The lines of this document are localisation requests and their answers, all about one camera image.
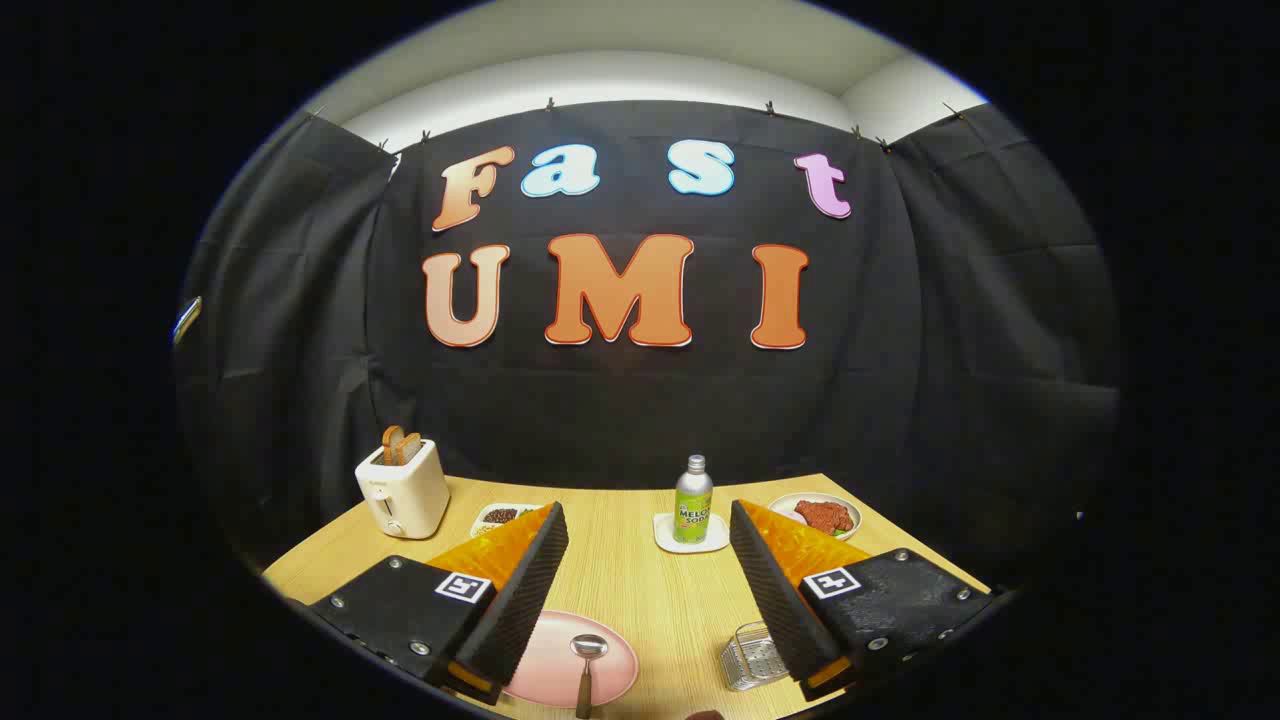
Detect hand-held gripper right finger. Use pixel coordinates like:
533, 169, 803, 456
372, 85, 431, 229
729, 500, 1001, 701

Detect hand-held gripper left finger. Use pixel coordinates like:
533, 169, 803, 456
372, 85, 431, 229
308, 502, 570, 706

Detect wooden-handled metal spoon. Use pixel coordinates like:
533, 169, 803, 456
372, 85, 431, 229
570, 634, 609, 719

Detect pink round plate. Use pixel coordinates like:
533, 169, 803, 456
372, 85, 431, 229
500, 610, 639, 709

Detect white divided snack dish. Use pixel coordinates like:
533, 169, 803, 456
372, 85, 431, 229
470, 502, 546, 539

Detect white square coaster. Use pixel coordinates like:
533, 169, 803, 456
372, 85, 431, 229
654, 512, 730, 554

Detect white oval plate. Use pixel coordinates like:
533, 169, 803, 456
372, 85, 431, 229
768, 492, 862, 542

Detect red-brown meat piece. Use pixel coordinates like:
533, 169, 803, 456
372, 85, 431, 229
795, 500, 854, 534

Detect green soda bottle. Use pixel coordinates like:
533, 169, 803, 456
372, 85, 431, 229
673, 455, 714, 545

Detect cream white toaster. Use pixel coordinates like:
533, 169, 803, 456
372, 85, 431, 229
355, 438, 451, 539

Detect row of small cloth clips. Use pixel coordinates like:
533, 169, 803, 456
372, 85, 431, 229
305, 97, 966, 153

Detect metal wire cutlery basket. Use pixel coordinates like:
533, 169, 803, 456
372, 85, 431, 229
720, 622, 791, 693

